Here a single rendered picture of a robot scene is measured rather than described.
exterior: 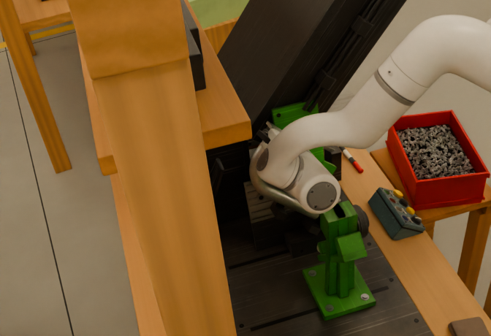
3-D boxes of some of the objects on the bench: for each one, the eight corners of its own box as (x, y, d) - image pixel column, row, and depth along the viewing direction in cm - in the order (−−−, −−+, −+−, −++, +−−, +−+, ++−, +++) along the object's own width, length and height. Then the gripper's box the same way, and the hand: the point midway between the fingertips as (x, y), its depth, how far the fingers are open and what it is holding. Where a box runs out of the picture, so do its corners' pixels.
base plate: (277, 90, 222) (277, 85, 221) (433, 341, 139) (434, 335, 138) (164, 117, 216) (162, 112, 214) (256, 399, 133) (256, 394, 131)
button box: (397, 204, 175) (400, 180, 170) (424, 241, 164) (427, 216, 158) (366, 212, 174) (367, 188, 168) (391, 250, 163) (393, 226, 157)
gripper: (256, 161, 128) (234, 131, 145) (313, 196, 135) (287, 163, 151) (276, 131, 127) (253, 105, 143) (334, 169, 134) (305, 139, 150)
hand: (273, 138), depth 146 cm, fingers closed on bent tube, 3 cm apart
